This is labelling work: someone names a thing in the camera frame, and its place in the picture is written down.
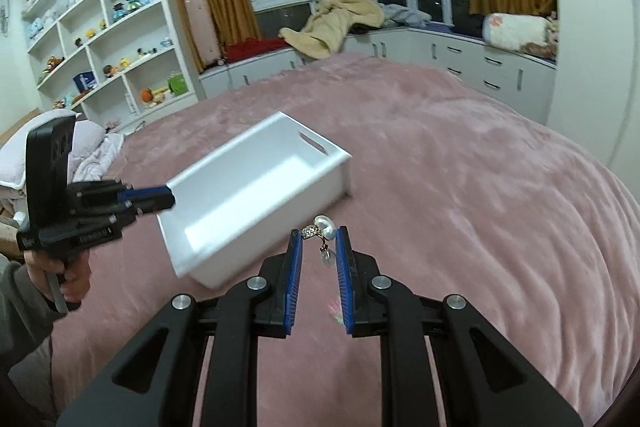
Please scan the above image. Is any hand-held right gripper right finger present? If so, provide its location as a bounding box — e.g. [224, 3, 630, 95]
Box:
[335, 227, 583, 427]

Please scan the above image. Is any red cloth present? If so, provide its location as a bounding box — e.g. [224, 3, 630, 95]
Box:
[220, 37, 289, 64]

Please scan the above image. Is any pink fluffy blanket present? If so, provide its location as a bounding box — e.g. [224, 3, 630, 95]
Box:
[50, 52, 640, 427]

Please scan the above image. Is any grey clothes pile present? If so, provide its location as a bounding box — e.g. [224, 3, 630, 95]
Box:
[382, 3, 434, 28]

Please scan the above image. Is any white window seat cabinet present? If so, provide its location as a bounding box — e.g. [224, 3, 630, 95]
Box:
[199, 24, 558, 126]

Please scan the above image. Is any white rectangular storage box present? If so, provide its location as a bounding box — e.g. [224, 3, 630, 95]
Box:
[156, 111, 353, 290]

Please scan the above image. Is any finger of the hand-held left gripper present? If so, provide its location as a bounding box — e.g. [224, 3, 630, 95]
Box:
[75, 181, 176, 208]
[75, 202, 176, 233]

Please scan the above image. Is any person's left hand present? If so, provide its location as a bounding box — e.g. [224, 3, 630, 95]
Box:
[22, 249, 93, 308]

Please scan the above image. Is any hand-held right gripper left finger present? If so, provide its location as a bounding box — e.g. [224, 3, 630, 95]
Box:
[57, 229, 304, 427]

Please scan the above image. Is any silver pearl earring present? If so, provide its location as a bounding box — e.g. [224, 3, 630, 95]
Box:
[300, 216, 337, 269]

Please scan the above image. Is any white shelf unit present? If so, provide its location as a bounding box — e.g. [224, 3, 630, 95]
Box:
[20, 0, 202, 128]

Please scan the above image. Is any person's left forearm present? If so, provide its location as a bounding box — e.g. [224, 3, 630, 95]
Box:
[0, 257, 63, 408]

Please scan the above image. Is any pink suitcase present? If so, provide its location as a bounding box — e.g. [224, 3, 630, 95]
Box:
[184, 0, 224, 70]

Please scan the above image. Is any yellow fleece blanket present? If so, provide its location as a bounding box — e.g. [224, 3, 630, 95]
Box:
[279, 0, 387, 60]

